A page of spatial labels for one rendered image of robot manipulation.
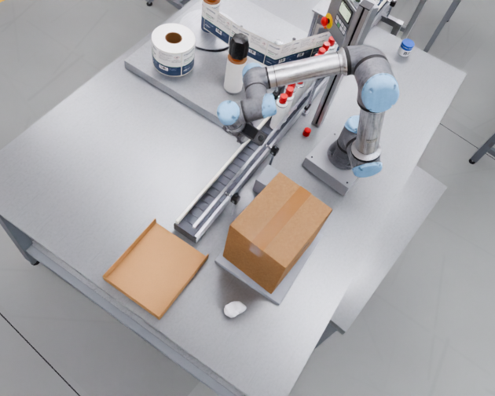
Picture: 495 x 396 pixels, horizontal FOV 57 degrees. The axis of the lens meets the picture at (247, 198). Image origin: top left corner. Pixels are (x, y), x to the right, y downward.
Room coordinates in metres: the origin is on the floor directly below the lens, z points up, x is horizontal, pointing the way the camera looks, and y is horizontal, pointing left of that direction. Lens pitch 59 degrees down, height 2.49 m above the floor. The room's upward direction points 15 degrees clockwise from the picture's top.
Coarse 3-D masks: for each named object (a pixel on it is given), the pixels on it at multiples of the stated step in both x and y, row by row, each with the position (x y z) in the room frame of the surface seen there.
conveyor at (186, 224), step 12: (288, 120) 1.45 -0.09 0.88; (264, 132) 1.35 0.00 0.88; (276, 132) 1.36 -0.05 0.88; (252, 144) 1.26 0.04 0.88; (240, 156) 1.18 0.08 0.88; (228, 168) 1.10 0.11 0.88; (216, 180) 1.03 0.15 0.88; (228, 180) 1.04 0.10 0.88; (216, 192) 0.97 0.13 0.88; (204, 204) 0.90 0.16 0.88; (216, 204) 0.91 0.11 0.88; (192, 216) 0.83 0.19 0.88; (192, 228) 0.78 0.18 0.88
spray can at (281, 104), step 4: (280, 96) 1.39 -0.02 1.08; (284, 96) 1.39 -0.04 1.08; (280, 100) 1.38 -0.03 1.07; (284, 100) 1.38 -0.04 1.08; (276, 104) 1.38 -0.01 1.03; (280, 104) 1.38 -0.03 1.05; (284, 104) 1.38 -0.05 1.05; (280, 108) 1.37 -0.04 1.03; (284, 108) 1.38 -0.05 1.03; (280, 112) 1.37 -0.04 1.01; (284, 112) 1.39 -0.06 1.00; (272, 116) 1.39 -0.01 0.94; (276, 116) 1.37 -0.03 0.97; (280, 116) 1.37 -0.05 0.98; (272, 120) 1.38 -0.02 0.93; (276, 120) 1.37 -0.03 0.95; (280, 120) 1.38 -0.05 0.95; (272, 124) 1.38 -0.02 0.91; (276, 124) 1.37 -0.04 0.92; (272, 128) 1.37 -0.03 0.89
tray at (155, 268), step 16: (144, 240) 0.70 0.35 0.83; (160, 240) 0.71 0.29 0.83; (176, 240) 0.73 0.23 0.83; (128, 256) 0.62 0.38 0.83; (144, 256) 0.63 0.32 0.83; (160, 256) 0.65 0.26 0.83; (176, 256) 0.67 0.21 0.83; (192, 256) 0.69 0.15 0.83; (112, 272) 0.54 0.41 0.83; (128, 272) 0.56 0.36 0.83; (144, 272) 0.57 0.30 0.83; (160, 272) 0.59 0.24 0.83; (176, 272) 0.61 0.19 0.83; (192, 272) 0.62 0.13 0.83; (128, 288) 0.50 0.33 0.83; (144, 288) 0.51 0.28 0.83; (160, 288) 0.53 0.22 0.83; (176, 288) 0.54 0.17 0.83; (144, 304) 0.46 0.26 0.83; (160, 304) 0.47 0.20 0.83
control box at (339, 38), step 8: (336, 0) 1.62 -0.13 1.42; (352, 0) 1.57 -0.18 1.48; (368, 0) 1.60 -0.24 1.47; (328, 8) 1.64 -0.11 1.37; (336, 8) 1.61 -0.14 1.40; (352, 8) 1.54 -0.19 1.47; (376, 8) 1.57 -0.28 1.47; (328, 16) 1.63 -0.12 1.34; (352, 16) 1.52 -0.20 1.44; (328, 24) 1.61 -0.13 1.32; (368, 24) 1.56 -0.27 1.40; (336, 32) 1.57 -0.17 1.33; (336, 40) 1.55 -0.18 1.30; (360, 40) 1.56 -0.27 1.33
